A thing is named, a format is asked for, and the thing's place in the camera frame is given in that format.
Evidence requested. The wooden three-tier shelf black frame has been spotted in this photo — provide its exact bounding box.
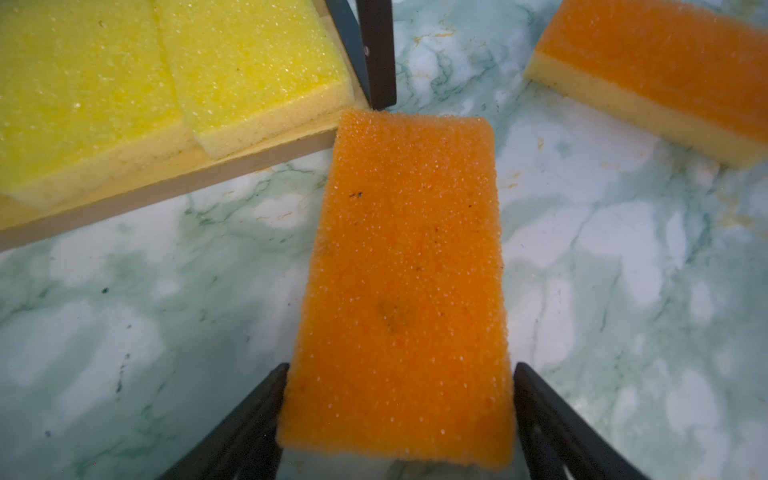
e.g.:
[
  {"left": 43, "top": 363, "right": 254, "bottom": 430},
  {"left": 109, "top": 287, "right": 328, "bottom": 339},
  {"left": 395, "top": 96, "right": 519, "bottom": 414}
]
[{"left": 1, "top": 1, "right": 397, "bottom": 250}]

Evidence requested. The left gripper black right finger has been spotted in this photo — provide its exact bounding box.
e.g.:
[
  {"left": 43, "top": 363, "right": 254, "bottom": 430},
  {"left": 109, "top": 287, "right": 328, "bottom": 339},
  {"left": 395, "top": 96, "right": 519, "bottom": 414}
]
[{"left": 513, "top": 362, "right": 646, "bottom": 479}]

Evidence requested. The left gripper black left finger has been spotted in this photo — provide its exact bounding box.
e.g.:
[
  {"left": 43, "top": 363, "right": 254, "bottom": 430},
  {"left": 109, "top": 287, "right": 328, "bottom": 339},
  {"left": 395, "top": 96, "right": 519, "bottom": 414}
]
[{"left": 160, "top": 363, "right": 289, "bottom": 479}]

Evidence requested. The orange sponge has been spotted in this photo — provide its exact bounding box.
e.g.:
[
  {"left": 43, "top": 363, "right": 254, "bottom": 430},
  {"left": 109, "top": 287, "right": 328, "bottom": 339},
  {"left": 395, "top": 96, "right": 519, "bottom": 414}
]
[
  {"left": 524, "top": 1, "right": 767, "bottom": 168},
  {"left": 277, "top": 110, "right": 515, "bottom": 470}
]

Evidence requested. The yellow sponge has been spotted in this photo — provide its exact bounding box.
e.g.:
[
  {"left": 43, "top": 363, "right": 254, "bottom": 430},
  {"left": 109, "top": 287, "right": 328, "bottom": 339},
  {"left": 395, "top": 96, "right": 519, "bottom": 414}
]
[
  {"left": 1, "top": 1, "right": 195, "bottom": 209},
  {"left": 153, "top": 0, "right": 354, "bottom": 159}
]

